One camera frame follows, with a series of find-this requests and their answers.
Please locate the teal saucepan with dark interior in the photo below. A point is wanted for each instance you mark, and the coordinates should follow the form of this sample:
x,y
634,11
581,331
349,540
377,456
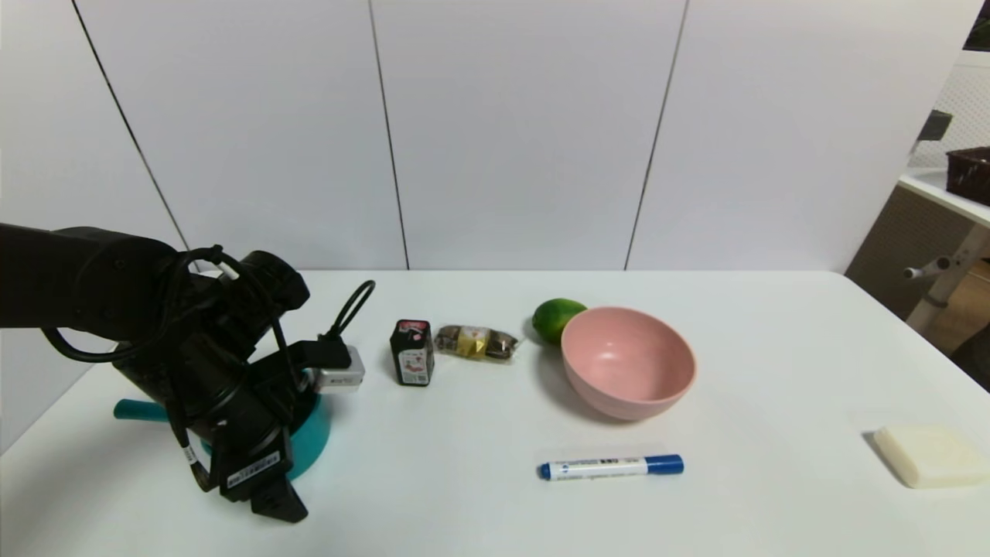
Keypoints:
x,y
313,433

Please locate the small black bottle red label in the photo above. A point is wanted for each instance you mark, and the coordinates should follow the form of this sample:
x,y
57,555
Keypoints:
x,y
412,357

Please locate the green lime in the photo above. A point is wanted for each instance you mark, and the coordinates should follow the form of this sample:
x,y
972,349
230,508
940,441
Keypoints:
x,y
551,317

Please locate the white side table top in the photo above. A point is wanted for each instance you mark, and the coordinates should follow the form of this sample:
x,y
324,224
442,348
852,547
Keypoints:
x,y
940,193

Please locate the white side table leg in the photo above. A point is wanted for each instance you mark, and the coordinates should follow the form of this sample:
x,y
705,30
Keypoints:
x,y
947,286

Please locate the pink bowl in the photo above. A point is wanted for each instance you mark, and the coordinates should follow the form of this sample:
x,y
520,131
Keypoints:
x,y
625,363

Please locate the dark grey monitor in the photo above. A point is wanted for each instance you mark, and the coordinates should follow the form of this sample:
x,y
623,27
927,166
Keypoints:
x,y
933,125

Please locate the dark brown woven basket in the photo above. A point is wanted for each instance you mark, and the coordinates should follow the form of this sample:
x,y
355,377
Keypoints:
x,y
971,175

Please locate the clear wrapped snack pack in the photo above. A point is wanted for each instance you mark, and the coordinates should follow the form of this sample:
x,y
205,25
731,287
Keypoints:
x,y
475,342

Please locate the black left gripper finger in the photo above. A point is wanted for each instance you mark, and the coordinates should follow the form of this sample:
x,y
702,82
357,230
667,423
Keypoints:
x,y
278,501

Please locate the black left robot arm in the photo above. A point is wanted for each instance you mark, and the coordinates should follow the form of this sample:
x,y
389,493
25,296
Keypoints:
x,y
100,282

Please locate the blue and white whiteboard marker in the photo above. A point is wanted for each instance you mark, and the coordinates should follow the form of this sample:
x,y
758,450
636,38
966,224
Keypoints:
x,y
611,466

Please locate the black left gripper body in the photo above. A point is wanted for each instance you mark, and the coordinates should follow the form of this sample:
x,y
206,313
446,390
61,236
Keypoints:
x,y
254,466

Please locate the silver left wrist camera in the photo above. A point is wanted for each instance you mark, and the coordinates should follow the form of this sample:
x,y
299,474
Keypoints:
x,y
340,375

